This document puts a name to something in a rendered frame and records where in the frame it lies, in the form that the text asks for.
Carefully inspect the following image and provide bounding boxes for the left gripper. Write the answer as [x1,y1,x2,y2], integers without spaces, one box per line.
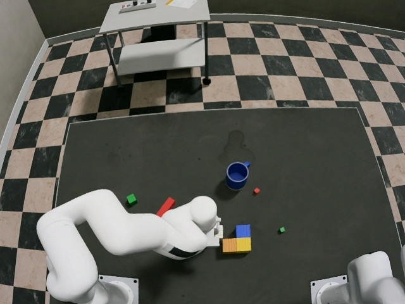
[214,222,219,235]

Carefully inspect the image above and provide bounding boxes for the blue cube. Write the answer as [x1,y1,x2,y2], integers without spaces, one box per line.
[235,225,251,238]

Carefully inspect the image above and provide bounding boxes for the orange cube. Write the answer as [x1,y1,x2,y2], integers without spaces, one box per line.
[222,238,237,254]

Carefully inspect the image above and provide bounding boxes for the yellow cube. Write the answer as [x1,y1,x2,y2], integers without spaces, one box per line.
[236,237,251,253]

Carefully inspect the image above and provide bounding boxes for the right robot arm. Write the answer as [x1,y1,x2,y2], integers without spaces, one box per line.
[316,251,405,304]

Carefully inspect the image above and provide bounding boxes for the blue mug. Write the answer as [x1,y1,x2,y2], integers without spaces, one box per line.
[225,162,250,191]

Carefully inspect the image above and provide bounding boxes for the green cube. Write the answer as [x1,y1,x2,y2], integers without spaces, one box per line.
[127,194,138,206]

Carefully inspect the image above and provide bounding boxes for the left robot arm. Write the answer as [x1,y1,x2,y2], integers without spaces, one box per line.
[37,189,221,304]

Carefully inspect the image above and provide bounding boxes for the red rectangular block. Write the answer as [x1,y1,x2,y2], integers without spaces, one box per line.
[156,197,175,218]

